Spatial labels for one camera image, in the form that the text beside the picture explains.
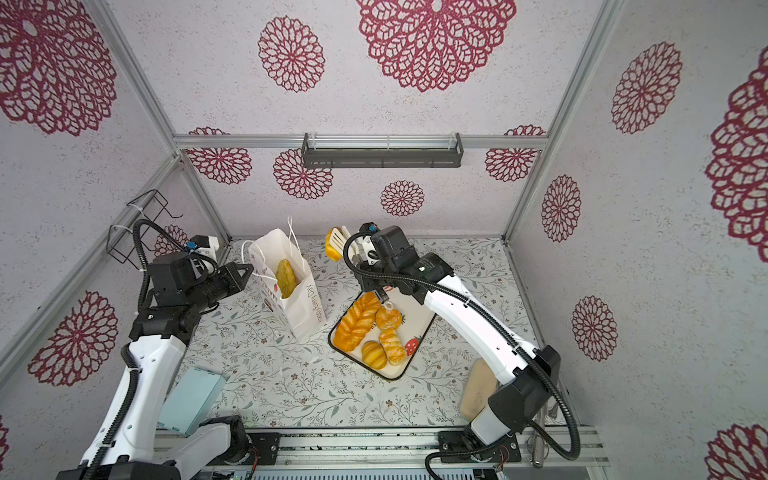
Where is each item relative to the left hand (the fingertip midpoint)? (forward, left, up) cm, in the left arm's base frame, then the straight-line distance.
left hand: (252, 272), depth 74 cm
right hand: (0, -26, +2) cm, 26 cm away
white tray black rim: (-5, -31, -26) cm, 41 cm away
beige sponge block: (-20, -59, -26) cm, 67 cm away
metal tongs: (+7, -20, +4) cm, 22 cm away
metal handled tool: (-35, -69, -26) cm, 82 cm away
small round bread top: (+5, -19, +1) cm, 20 cm away
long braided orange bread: (-1, -23, -25) cm, 34 cm away
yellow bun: (-11, -30, -24) cm, 40 cm away
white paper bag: (-3, -10, -15) cm, 18 cm away
